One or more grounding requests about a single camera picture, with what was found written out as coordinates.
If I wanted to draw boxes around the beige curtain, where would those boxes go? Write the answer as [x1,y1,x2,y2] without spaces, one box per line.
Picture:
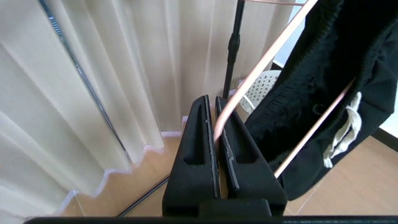
[0,0,296,224]

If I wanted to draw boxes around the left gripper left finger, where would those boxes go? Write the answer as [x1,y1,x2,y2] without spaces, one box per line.
[162,95,221,218]

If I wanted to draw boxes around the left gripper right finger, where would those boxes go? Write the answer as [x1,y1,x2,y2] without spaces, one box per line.
[215,95,287,217]

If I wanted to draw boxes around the black shorts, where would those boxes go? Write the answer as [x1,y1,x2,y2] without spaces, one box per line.
[244,0,398,202]

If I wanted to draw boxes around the white laundry basket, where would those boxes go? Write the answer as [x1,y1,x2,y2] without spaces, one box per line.
[238,70,282,115]

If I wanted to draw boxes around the black clothes rack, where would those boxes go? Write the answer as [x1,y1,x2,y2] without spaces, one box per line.
[118,0,246,218]

